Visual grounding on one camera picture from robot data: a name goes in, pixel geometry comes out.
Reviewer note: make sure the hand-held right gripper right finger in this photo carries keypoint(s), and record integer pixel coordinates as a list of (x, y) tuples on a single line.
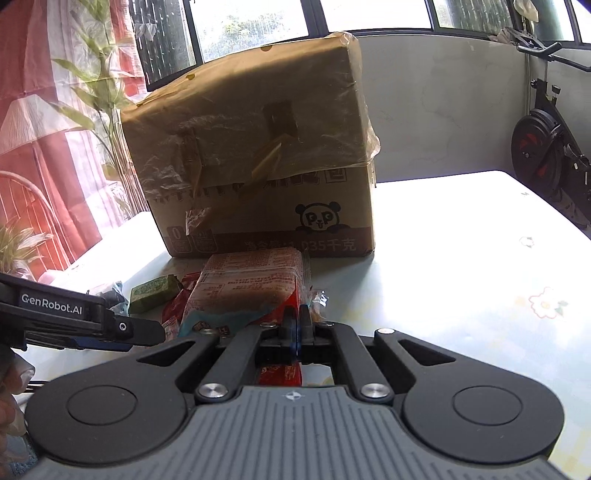
[(305, 330)]

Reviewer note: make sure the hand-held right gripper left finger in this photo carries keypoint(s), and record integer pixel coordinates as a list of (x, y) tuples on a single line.
[(288, 330)]

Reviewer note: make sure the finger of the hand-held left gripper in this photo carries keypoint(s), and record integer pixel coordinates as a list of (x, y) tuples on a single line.
[(143, 330), (90, 343)]

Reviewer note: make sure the olive green snack packet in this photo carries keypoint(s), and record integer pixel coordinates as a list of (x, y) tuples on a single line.
[(152, 293)]

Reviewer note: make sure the clear bread packet red print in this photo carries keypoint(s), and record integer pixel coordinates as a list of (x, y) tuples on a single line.
[(244, 286)]

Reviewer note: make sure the brown cardboard box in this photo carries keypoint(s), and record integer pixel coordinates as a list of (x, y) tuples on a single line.
[(277, 230)]

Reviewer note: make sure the clear plastic liner bag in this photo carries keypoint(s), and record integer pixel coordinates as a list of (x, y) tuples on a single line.
[(231, 115)]

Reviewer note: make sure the person's left hand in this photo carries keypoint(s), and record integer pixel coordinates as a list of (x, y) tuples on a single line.
[(11, 406)]

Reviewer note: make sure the dark crumpled wrapper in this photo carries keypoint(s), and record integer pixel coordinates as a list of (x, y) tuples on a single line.
[(108, 291)]

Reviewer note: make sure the red printed curtain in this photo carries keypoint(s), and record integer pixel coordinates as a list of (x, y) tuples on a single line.
[(37, 138)]

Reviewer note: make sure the small grey cloth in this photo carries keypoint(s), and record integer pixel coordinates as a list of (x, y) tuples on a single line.
[(147, 30)]

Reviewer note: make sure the black exercise bike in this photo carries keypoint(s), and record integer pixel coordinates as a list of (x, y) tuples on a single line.
[(535, 147)]

